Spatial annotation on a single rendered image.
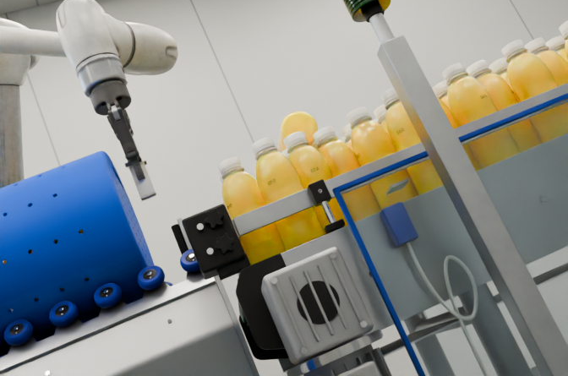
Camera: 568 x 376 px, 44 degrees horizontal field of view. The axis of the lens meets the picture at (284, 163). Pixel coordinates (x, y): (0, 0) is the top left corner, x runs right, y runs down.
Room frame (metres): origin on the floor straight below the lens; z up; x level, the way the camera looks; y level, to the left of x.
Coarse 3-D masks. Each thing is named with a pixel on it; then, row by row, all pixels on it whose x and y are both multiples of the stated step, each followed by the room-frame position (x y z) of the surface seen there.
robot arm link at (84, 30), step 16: (80, 0) 1.23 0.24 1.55; (64, 16) 1.22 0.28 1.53; (80, 16) 1.22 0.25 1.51; (96, 16) 1.23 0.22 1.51; (64, 32) 1.22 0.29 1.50; (80, 32) 1.21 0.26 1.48; (96, 32) 1.22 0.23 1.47; (112, 32) 1.25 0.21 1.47; (128, 32) 1.30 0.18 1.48; (64, 48) 1.24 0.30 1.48; (80, 48) 1.22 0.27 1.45; (96, 48) 1.22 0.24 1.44; (112, 48) 1.25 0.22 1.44; (128, 48) 1.30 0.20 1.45
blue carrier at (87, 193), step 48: (0, 192) 1.12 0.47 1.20; (48, 192) 1.10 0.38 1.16; (96, 192) 1.10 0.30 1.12; (0, 240) 1.07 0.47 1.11; (48, 240) 1.08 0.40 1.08; (96, 240) 1.10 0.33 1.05; (144, 240) 1.32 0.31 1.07; (0, 288) 1.07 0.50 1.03; (48, 288) 1.10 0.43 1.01; (96, 288) 1.14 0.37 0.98; (0, 336) 1.12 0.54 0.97; (48, 336) 1.19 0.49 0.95
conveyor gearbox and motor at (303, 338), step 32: (320, 256) 0.93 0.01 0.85; (288, 288) 0.92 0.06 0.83; (320, 288) 0.92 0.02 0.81; (352, 288) 0.93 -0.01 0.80; (288, 320) 0.91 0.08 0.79; (320, 320) 0.92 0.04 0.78; (352, 320) 0.93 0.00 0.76; (288, 352) 0.98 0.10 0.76; (320, 352) 0.92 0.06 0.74; (352, 352) 0.93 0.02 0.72
